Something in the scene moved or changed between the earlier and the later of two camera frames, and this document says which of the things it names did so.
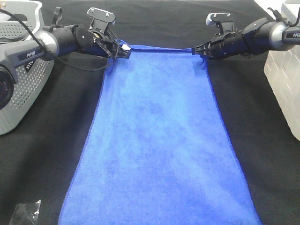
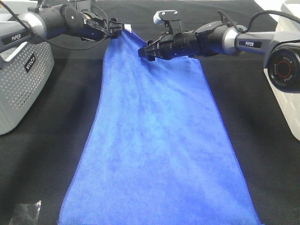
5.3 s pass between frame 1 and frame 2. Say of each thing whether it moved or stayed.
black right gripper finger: moved
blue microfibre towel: stayed
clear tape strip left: stayed
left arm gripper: moved
